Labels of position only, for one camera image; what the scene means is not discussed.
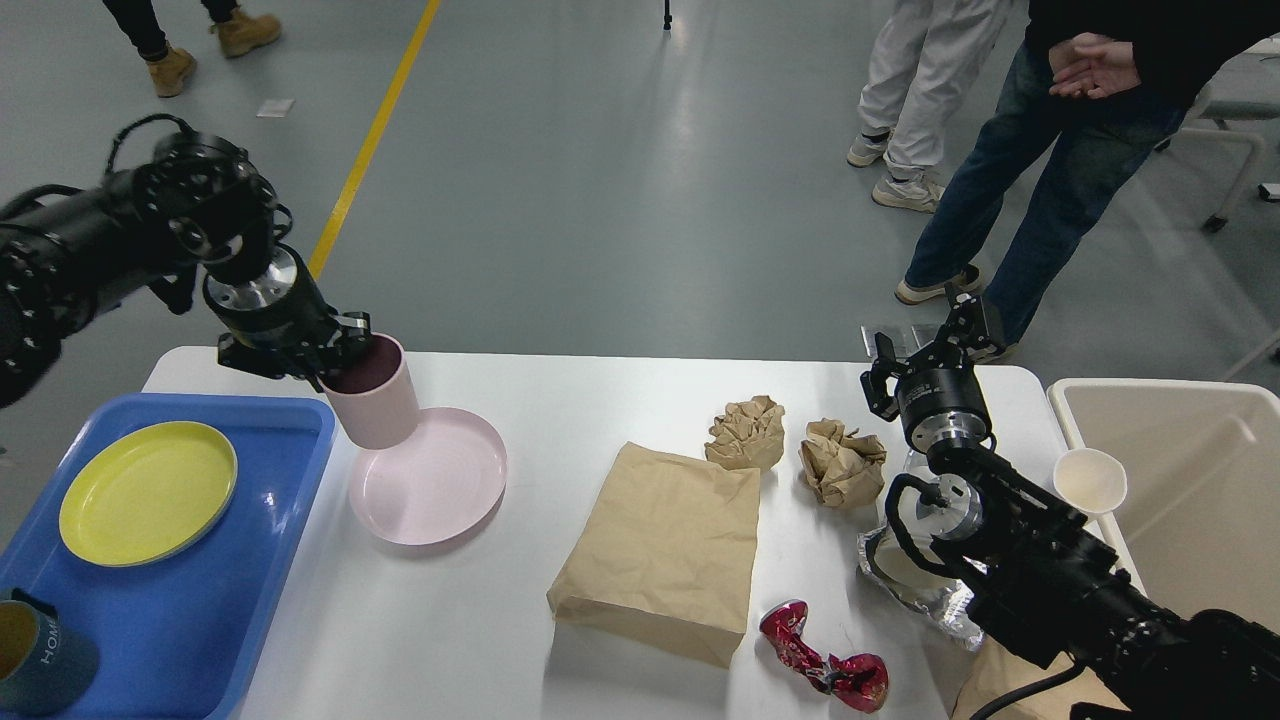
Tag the metal floor plates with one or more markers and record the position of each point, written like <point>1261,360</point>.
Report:
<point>905,339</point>

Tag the pink plate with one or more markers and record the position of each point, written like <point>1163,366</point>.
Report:
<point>435,485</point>

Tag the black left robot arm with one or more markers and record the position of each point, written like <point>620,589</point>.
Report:
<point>197,222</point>

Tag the flat brown paper bag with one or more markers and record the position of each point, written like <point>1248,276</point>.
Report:
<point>666,556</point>

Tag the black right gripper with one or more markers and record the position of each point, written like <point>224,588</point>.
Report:
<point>941,398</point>

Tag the crumpled red foil wrapper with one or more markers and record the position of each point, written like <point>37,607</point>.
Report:
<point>861,681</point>

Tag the white office chair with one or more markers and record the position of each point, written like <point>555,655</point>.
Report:
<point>1243,90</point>

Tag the crumpled brown paper ball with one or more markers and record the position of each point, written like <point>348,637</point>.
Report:
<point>749,434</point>
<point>843,469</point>

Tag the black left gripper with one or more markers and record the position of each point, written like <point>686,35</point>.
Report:
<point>278,324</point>

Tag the beige plastic bin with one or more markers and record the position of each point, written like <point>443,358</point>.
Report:
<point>1200,522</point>

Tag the teal mug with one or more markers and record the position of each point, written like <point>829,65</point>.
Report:
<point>45,666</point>

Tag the pink mug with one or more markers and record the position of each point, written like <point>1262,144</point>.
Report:
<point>374,398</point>

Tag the white paper cup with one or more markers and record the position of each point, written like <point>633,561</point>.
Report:
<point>1090,480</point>

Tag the person in white trousers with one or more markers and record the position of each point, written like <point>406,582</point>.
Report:
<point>923,63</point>

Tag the aluminium foil tray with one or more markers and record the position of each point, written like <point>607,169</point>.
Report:
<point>942,600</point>

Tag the blue plastic tray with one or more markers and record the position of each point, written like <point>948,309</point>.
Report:
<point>180,638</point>

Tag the white paper scrap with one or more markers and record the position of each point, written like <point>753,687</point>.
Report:
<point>275,108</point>

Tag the yellow plate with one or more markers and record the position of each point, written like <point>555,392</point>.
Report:
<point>149,495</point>

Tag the brown paper bag corner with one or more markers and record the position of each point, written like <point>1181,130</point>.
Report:
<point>997,671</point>

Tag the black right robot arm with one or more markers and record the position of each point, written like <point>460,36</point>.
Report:
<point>1042,585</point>

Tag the person in blue jeans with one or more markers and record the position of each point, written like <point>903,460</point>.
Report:
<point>1092,90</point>

